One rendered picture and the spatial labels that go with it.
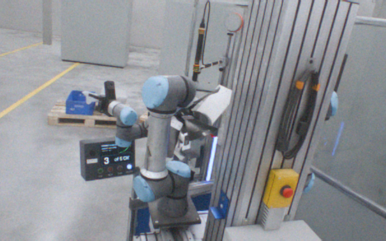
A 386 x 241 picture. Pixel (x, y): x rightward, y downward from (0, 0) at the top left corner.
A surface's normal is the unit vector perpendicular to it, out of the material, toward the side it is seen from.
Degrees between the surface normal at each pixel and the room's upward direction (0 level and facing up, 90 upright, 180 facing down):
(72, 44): 90
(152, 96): 82
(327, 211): 90
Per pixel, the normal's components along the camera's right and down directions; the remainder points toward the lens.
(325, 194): -0.84, 0.06
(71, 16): 0.09, 0.35
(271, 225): 0.29, 0.37
